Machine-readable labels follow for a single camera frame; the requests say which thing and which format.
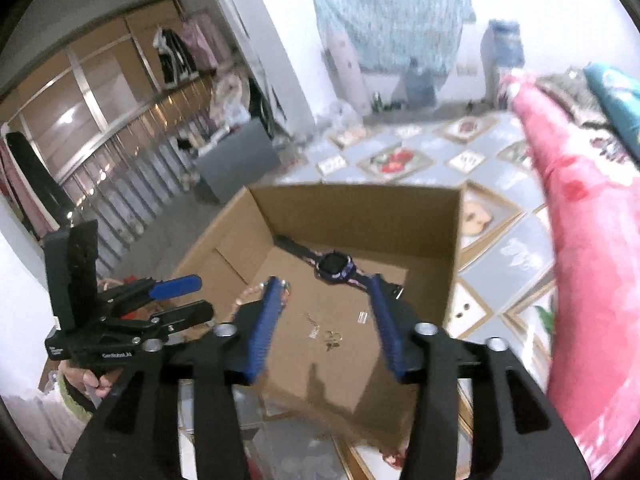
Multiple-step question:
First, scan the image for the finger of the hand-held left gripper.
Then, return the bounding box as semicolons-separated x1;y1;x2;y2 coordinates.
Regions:
107;300;216;341
100;274;203;311

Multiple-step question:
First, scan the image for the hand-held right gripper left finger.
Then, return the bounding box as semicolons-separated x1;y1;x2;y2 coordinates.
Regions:
62;275;288;480

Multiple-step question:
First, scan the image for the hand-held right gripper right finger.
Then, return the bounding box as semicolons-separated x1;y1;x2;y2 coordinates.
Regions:
367;274;591;480

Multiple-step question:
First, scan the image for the pink bead bracelet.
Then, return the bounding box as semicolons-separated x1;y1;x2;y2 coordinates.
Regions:
232;280;291;311

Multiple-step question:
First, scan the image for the dark blue smart watch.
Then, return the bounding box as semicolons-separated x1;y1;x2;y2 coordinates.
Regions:
274;234;406;301

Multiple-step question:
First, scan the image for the brown cardboard box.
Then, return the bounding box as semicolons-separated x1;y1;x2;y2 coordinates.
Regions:
170;183;463;453

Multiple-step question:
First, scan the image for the person's left hand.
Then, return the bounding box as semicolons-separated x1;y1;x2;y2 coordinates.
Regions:
60;365;121;401

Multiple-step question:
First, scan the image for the black hanging coat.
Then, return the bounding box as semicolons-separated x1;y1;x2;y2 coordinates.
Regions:
0;130;71;241

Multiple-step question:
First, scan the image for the metal railing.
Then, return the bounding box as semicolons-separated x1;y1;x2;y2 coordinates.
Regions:
60;75;236;271

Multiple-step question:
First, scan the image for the grey box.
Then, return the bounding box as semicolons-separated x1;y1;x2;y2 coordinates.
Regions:
194;119;282;205

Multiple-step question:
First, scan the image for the grey fuzzy blanket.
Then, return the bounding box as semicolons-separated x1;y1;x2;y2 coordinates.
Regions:
0;390;81;466

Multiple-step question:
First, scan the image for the wooden sliding door wardrobe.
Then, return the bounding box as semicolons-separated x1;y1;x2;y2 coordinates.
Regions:
0;0;201;186

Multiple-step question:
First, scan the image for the white fluffy garment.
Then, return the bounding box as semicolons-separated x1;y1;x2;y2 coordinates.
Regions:
209;62;251;121

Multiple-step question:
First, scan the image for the pink blanket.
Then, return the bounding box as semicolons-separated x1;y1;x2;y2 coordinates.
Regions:
500;72;640;478

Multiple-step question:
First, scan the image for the clear plastic bag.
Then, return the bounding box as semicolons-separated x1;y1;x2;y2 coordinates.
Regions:
320;100;366;133

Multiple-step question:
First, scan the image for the black white hanging garment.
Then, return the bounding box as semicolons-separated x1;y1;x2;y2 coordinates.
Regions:
152;27;198;86

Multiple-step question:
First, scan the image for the pink hanging garment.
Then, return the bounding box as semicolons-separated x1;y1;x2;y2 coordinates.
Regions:
180;12;221;71

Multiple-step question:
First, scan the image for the grey patterned blanket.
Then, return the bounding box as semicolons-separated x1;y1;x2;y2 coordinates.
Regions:
537;67;608;126

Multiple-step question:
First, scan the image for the blue white standing object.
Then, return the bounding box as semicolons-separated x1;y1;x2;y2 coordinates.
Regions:
482;19;526;101

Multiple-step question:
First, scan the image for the teal patterned curtain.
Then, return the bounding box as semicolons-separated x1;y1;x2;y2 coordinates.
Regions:
307;0;476;73

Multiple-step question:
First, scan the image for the teal blanket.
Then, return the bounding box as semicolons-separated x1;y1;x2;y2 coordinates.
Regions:
582;62;640;161

